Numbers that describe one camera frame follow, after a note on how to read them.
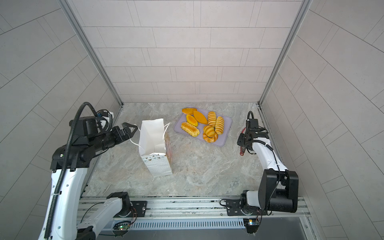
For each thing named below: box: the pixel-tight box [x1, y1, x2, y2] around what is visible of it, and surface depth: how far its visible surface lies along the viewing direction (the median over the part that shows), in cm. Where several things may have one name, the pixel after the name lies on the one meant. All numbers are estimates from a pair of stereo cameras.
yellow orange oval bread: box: [186, 114, 198, 127], surface depth 104 cm
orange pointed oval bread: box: [193, 110, 208, 125], surface depth 106 cm
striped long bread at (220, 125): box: [215, 116, 225, 135], surface depth 99 cm
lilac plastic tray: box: [173, 105, 232, 147], surface depth 101 cm
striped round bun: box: [203, 125, 215, 138], surface depth 96 cm
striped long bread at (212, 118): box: [207, 111, 217, 127], surface depth 105 cm
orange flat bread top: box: [182, 108, 197, 115], surface depth 108 cm
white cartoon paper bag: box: [138, 118, 173, 178], surface depth 72 cm
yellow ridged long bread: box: [180, 122, 200, 137], surface depth 99 cm
